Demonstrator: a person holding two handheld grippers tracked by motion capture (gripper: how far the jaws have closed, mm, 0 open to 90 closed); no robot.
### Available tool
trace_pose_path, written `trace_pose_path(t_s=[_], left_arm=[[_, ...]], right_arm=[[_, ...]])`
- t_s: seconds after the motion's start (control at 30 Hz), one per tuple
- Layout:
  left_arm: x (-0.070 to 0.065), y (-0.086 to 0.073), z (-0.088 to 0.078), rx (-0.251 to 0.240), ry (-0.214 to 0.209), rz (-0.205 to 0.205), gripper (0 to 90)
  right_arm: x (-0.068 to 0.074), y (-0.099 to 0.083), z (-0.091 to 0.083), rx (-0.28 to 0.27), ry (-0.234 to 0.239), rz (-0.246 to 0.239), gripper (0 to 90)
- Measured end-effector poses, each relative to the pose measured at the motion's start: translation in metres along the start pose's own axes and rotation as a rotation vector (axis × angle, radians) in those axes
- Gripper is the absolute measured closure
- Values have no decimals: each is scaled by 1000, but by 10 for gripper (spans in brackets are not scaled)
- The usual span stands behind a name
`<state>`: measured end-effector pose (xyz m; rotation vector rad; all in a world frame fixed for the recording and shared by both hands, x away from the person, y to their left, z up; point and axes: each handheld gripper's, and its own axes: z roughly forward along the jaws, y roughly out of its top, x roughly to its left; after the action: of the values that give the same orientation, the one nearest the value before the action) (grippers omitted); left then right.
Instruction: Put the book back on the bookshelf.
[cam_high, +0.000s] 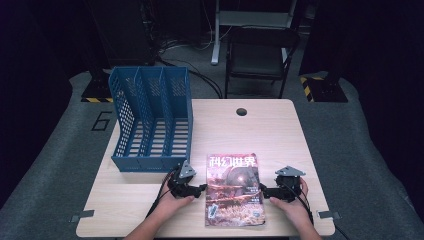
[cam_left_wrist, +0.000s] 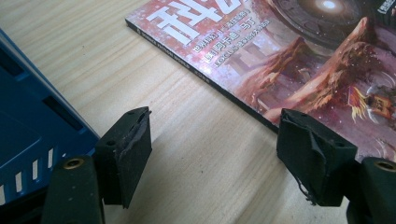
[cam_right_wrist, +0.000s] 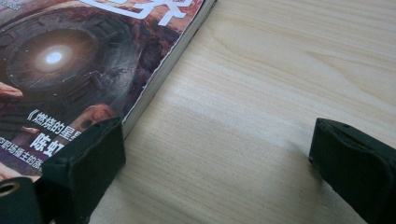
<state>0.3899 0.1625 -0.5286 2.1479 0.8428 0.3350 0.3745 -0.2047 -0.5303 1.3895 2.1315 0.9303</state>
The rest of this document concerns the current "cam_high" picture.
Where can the red cover magazine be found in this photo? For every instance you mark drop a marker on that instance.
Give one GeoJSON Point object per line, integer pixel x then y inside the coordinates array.
{"type": "Point", "coordinates": [233, 196]}

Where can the black cabinet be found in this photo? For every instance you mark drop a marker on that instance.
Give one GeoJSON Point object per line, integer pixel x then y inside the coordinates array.
{"type": "Point", "coordinates": [123, 30]}

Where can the white metal desk frame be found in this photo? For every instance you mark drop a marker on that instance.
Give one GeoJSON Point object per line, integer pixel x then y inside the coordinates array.
{"type": "Point", "coordinates": [216, 33]}

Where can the blue plastic file rack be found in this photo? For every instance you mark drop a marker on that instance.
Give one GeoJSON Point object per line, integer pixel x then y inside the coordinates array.
{"type": "Point", "coordinates": [156, 110]}

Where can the person's left hand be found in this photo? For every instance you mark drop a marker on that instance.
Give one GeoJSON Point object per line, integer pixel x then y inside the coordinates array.
{"type": "Point", "coordinates": [173, 205]}

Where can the black striped stand base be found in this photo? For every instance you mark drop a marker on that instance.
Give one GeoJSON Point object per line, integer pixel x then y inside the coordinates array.
{"type": "Point", "coordinates": [96, 91]}
{"type": "Point", "coordinates": [325, 90]}

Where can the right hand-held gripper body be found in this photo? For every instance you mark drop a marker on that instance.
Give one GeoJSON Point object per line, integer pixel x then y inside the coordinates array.
{"type": "Point", "coordinates": [288, 188]}

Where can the grey metal table bracket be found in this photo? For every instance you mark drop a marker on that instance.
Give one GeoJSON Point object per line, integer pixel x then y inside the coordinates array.
{"type": "Point", "coordinates": [81, 215]}
{"type": "Point", "coordinates": [328, 214]}

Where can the black folding chair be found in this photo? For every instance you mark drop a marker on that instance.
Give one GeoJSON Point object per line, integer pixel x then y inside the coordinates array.
{"type": "Point", "coordinates": [256, 56]}

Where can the person's right hand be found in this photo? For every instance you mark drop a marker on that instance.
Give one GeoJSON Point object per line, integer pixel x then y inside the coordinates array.
{"type": "Point", "coordinates": [295, 210]}

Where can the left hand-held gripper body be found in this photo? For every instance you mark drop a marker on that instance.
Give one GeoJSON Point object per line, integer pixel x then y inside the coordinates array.
{"type": "Point", "coordinates": [181, 186]}

